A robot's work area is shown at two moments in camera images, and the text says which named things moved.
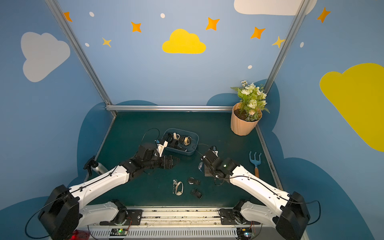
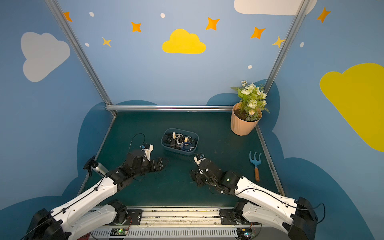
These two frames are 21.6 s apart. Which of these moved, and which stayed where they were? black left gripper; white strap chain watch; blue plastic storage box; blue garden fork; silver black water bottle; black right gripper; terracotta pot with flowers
Moved: white strap chain watch; black right gripper; black left gripper
Stayed: terracotta pot with flowers; blue garden fork; blue plastic storage box; silver black water bottle
